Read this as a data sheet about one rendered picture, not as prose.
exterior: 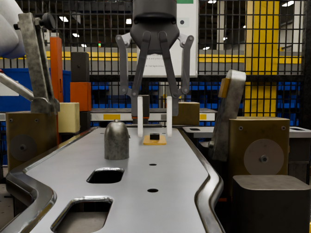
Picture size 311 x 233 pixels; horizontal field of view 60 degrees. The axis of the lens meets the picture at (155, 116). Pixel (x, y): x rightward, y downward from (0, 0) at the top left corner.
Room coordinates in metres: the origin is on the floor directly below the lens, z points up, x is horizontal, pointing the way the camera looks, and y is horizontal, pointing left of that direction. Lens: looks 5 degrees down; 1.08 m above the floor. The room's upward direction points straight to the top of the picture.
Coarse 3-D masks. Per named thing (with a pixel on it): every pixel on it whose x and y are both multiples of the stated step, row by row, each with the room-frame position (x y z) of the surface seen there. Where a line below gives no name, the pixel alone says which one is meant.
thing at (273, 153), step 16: (240, 128) 0.39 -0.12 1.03; (256, 128) 0.39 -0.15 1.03; (272, 128) 0.39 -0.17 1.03; (288, 128) 0.39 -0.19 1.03; (240, 144) 0.39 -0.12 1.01; (256, 144) 0.39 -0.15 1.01; (272, 144) 0.39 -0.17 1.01; (288, 144) 0.39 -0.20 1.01; (240, 160) 0.39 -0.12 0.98; (256, 160) 0.39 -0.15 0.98; (272, 160) 0.39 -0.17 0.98; (224, 176) 0.42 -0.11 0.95; (224, 192) 0.42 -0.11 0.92
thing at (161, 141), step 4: (144, 136) 0.50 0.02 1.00; (148, 136) 0.50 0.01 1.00; (152, 136) 0.46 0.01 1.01; (156, 136) 0.46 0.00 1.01; (160, 136) 0.50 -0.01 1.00; (164, 136) 0.50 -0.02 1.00; (144, 140) 0.46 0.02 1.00; (148, 140) 0.46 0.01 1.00; (152, 140) 0.46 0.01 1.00; (156, 140) 0.46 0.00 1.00; (160, 140) 0.46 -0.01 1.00; (164, 140) 0.46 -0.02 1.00; (144, 144) 0.43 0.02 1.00; (148, 144) 0.43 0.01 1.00; (152, 144) 0.43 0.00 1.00; (156, 144) 0.43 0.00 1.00; (160, 144) 0.43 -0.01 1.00; (164, 144) 0.43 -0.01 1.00
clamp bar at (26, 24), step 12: (48, 12) 0.47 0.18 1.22; (24, 24) 0.45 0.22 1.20; (36, 24) 0.46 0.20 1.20; (48, 24) 0.46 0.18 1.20; (24, 36) 0.45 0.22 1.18; (36, 36) 0.46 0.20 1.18; (36, 48) 0.45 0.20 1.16; (36, 60) 0.45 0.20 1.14; (36, 72) 0.45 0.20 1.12; (48, 72) 0.48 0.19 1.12; (36, 84) 0.45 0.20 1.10; (48, 84) 0.48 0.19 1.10; (36, 96) 0.45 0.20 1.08; (48, 96) 0.48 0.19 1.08
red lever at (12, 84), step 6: (0, 72) 0.47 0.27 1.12; (0, 78) 0.46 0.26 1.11; (6, 78) 0.46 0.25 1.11; (6, 84) 0.46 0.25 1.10; (12, 84) 0.46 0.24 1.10; (18, 84) 0.46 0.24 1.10; (18, 90) 0.46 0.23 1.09; (24, 90) 0.46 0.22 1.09; (30, 90) 0.47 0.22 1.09; (24, 96) 0.46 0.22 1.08; (30, 96) 0.46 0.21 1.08
